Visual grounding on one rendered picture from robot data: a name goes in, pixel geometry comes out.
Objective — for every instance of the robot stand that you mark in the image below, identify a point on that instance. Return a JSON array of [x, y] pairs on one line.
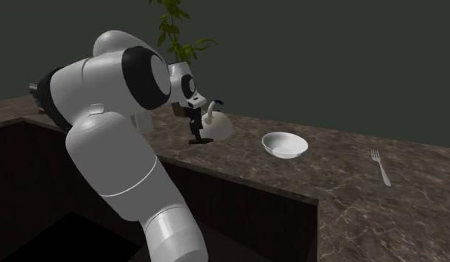
[[72, 239]]

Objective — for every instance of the silver fork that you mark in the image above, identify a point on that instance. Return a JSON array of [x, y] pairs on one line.
[[382, 170]]

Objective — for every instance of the white bowl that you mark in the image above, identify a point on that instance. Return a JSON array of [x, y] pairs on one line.
[[285, 145]]

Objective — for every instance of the green potted plant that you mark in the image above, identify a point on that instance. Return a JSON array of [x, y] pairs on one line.
[[172, 25]]

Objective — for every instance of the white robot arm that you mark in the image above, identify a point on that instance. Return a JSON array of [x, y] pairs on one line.
[[112, 156]]

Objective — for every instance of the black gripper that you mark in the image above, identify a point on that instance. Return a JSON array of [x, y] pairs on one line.
[[195, 118]]

